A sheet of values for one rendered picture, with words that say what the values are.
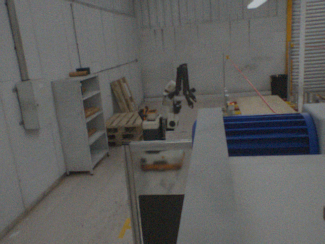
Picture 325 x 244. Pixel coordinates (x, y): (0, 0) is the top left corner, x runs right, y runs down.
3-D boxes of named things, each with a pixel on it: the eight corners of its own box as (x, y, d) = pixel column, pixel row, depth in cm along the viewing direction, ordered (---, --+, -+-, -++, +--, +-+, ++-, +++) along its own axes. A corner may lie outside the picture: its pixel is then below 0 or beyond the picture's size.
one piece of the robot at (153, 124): (144, 161, 514) (139, 110, 494) (150, 149, 567) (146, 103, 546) (165, 160, 509) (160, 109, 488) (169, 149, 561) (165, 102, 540)
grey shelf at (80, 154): (66, 176, 528) (51, 81, 490) (87, 156, 614) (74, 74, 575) (92, 175, 520) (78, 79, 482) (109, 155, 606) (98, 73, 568)
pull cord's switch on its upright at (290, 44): (288, 107, 560) (289, 41, 532) (286, 105, 574) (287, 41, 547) (293, 107, 559) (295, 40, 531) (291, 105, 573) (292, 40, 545)
